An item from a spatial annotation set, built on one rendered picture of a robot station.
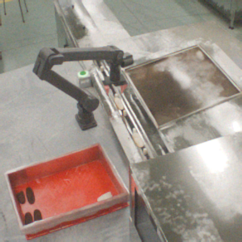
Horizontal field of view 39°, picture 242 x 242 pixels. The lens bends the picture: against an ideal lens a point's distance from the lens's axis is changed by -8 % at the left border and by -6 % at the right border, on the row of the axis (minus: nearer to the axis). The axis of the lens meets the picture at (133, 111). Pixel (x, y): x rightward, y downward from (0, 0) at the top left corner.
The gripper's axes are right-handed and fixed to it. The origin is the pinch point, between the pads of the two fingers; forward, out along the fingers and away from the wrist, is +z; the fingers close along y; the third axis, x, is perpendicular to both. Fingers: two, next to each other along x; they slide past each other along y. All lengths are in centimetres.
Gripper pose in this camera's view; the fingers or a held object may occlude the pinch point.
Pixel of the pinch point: (115, 92)
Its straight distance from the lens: 192.2
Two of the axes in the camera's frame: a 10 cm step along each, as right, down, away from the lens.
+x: 3.4, 6.1, -7.1
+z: -0.4, 7.7, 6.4
